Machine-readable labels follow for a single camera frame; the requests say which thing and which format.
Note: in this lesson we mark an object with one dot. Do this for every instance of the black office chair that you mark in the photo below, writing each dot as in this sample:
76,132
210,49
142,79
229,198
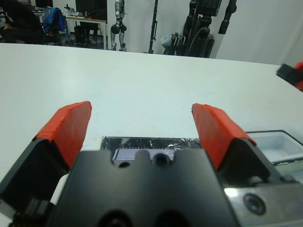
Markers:
50,37

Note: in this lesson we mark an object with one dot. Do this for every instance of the silver humanoid robot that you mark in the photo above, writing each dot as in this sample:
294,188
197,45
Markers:
117,28

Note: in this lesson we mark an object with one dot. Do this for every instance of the large black monitor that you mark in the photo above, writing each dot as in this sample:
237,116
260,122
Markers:
91,8

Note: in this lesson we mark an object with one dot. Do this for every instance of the black glossy box lid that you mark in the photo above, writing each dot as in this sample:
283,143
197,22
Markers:
132,144

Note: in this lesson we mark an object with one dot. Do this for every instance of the small black monitor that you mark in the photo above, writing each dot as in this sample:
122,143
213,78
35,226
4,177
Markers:
43,2

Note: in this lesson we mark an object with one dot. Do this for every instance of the folded black stand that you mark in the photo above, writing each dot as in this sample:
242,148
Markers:
177,45

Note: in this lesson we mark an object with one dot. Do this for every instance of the black computer tower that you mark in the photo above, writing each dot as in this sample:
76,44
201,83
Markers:
82,33

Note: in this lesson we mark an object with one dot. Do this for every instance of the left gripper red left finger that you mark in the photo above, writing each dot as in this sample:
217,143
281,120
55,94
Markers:
47,146

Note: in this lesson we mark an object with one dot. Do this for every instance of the black tripod with equipment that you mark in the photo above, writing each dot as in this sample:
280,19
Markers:
201,40

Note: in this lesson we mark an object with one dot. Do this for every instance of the grey green bag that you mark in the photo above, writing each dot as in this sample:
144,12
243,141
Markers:
165,41

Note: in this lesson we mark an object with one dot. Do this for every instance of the blue jacket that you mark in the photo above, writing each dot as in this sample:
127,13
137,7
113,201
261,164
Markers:
54,19

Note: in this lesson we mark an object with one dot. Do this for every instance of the small black camera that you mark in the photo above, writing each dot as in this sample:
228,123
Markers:
286,73

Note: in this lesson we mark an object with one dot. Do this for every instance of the seated person in dark clothes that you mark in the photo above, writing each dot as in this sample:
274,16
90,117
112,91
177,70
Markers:
19,21

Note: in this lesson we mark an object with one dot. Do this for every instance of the black stand pole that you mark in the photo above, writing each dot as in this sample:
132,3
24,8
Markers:
154,23

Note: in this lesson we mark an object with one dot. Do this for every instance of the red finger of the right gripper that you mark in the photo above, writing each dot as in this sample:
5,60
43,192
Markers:
299,85
300,66

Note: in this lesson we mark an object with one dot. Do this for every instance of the white desk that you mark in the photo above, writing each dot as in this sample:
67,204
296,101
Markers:
90,20

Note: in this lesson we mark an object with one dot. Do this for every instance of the white box base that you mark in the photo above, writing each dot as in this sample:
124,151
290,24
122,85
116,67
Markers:
279,146

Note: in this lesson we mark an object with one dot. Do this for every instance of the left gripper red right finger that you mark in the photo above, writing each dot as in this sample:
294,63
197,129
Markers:
220,132

